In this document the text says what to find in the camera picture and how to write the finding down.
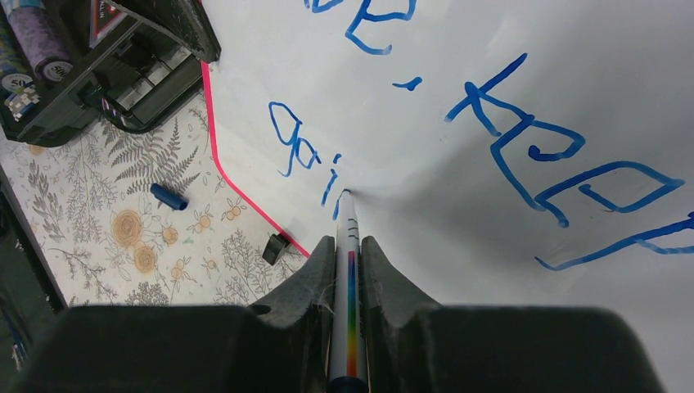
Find floral table mat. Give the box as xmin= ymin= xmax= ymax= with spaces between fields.
xmin=1 ymin=95 xmax=305 ymax=305

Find wire whiteboard stand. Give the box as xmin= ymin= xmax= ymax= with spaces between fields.
xmin=262 ymin=233 xmax=291 ymax=266

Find white blue marker pen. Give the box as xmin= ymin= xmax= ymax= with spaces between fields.
xmin=327 ymin=189 xmax=369 ymax=392

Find open black case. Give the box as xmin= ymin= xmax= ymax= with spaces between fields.
xmin=1 ymin=1 xmax=203 ymax=147

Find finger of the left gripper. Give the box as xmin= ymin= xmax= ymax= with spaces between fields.
xmin=108 ymin=0 xmax=221 ymax=63

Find blue marker cap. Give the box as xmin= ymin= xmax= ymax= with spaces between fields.
xmin=150 ymin=183 xmax=188 ymax=211

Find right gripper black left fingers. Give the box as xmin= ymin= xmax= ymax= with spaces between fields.
xmin=249 ymin=236 xmax=336 ymax=392

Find pink framed whiteboard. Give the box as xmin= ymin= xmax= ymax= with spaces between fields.
xmin=203 ymin=1 xmax=693 ymax=392

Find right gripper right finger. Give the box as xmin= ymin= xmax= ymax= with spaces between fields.
xmin=361 ymin=236 xmax=439 ymax=392

